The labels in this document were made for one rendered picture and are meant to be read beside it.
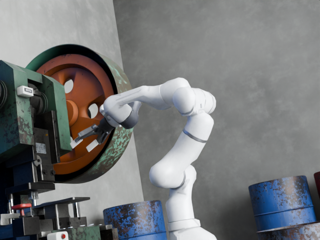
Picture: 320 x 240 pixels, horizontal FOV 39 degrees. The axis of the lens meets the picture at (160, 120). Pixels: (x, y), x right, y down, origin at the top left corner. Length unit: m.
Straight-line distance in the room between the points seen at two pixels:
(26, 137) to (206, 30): 3.89
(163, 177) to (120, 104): 0.43
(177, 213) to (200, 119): 0.39
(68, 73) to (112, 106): 0.81
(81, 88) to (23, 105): 0.55
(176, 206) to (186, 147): 0.24
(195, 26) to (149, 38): 0.65
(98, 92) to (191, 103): 0.95
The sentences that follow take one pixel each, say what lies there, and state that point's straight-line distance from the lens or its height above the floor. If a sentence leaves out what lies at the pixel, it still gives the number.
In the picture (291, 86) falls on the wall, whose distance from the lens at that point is 5.29.
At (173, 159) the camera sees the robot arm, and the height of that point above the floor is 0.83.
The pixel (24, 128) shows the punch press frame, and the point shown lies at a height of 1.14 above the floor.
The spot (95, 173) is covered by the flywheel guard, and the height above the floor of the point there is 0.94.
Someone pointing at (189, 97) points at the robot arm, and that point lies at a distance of 1.81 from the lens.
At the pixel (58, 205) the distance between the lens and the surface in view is 2.24.
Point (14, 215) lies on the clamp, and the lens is 2.25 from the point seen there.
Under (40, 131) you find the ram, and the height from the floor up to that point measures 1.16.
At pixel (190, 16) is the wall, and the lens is 5.93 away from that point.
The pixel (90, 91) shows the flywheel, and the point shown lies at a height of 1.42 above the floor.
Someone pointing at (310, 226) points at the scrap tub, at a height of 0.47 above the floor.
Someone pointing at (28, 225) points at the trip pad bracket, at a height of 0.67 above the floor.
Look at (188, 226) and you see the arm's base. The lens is 1.87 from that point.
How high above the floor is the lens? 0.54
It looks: 14 degrees up
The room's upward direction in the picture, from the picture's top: 10 degrees counter-clockwise
